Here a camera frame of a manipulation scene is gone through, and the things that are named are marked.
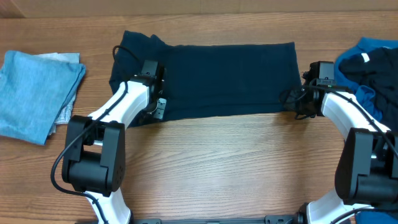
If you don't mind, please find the dark navy t-shirt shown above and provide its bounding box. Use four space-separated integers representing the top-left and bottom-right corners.
109 30 301 121

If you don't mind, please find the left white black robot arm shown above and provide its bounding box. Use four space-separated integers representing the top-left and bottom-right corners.
56 72 163 223

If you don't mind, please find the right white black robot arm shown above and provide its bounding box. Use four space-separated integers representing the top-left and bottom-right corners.
279 85 397 223

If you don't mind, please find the blue t-shirt at right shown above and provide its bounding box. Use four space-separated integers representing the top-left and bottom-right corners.
334 37 397 132

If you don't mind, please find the black t-shirt at right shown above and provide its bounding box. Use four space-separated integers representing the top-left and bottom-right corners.
338 47 397 132

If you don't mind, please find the folded light blue cloth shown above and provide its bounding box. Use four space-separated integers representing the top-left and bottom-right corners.
1 50 86 145

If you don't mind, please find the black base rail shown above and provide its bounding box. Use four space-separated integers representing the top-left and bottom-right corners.
131 213 305 224

